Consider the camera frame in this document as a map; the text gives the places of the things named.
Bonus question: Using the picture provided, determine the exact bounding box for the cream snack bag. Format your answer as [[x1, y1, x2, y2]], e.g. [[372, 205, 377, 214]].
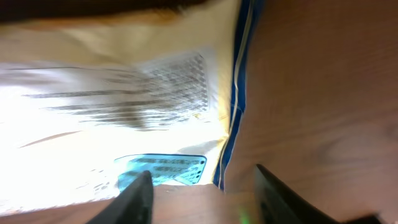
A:
[[1, 0, 264, 216]]

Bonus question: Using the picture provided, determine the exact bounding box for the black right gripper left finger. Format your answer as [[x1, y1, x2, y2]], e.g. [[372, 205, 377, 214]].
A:
[[87, 170, 154, 224]]

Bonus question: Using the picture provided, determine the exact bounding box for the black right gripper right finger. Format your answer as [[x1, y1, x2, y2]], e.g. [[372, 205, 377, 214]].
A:
[[253, 164, 386, 224]]

